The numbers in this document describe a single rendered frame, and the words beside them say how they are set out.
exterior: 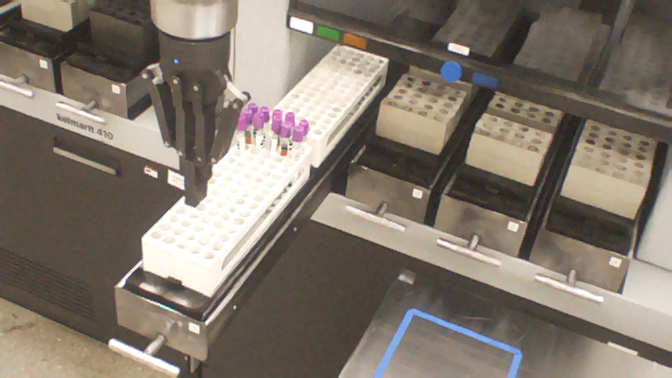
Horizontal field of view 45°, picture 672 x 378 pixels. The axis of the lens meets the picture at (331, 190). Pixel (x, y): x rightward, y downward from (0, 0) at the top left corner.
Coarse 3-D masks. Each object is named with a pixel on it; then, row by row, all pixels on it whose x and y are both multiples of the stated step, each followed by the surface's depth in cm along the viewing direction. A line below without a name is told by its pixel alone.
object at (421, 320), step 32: (416, 288) 105; (448, 288) 106; (384, 320) 100; (416, 320) 101; (448, 320) 101; (480, 320) 102; (512, 320) 103; (352, 352) 96; (384, 352) 96; (416, 352) 97; (448, 352) 97; (480, 352) 98; (512, 352) 98; (544, 352) 99; (576, 352) 99; (608, 352) 100
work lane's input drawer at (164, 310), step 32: (384, 96) 145; (352, 128) 134; (320, 192) 125; (288, 224) 115; (256, 256) 110; (128, 288) 102; (160, 288) 101; (224, 288) 103; (256, 288) 111; (128, 320) 105; (160, 320) 102; (192, 320) 99; (224, 320) 104; (128, 352) 101; (192, 352) 103
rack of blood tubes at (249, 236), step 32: (224, 160) 116; (256, 160) 117; (288, 160) 117; (224, 192) 110; (256, 192) 110; (288, 192) 117; (160, 224) 104; (192, 224) 104; (224, 224) 105; (256, 224) 114; (160, 256) 101; (192, 256) 99; (224, 256) 101
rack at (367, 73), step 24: (336, 48) 145; (312, 72) 137; (336, 72) 138; (360, 72) 140; (384, 72) 143; (288, 96) 131; (312, 96) 133; (336, 96) 133; (360, 96) 134; (312, 120) 126; (336, 120) 126; (312, 144) 123
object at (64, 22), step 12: (24, 0) 148; (36, 0) 147; (48, 0) 146; (60, 0) 145; (72, 0) 146; (24, 12) 150; (36, 12) 149; (48, 12) 148; (60, 12) 147; (72, 12) 146; (48, 24) 149; (60, 24) 148; (72, 24) 147
